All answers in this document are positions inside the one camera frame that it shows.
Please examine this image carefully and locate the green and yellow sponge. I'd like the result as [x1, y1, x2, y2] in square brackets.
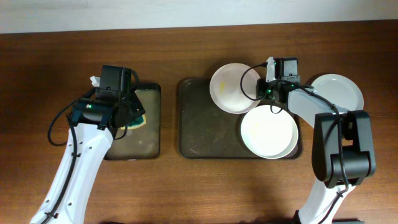
[121, 115, 147, 129]

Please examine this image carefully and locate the white plate with yellow stain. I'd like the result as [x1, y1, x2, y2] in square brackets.
[311, 74, 364, 111]

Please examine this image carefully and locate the pinkish white plate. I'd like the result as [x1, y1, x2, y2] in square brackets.
[210, 63, 259, 114]

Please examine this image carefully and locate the white deep plate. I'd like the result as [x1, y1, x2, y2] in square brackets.
[240, 105, 299, 159]

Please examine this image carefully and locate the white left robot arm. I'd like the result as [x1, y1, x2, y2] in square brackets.
[31, 65, 145, 223]

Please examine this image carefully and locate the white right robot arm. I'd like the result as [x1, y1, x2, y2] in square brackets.
[256, 57, 376, 224]

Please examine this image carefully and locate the small black water tray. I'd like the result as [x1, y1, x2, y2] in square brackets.
[104, 83, 161, 161]

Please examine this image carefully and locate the large dark serving tray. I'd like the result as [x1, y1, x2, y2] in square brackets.
[178, 77, 304, 160]

